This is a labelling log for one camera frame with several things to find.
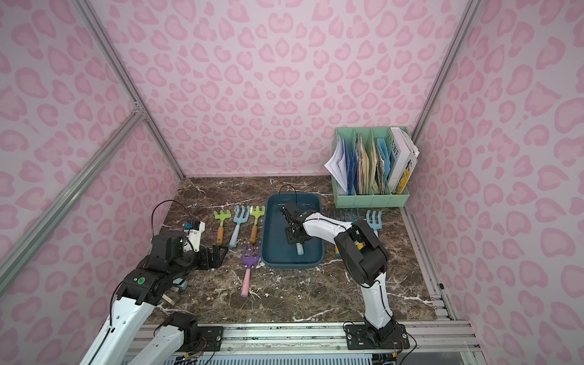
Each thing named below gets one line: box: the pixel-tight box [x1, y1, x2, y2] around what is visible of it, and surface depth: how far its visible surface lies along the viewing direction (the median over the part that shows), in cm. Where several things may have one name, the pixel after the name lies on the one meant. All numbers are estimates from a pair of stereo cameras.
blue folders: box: [342, 136, 358, 196], surface depth 100 cm
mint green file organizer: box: [331, 126, 412, 209], surface depth 102 cm
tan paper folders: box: [355, 135, 386, 195], surface depth 99 cm
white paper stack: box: [323, 133, 348, 193], surface depth 97 cm
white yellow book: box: [387, 126, 420, 195], surface depth 99 cm
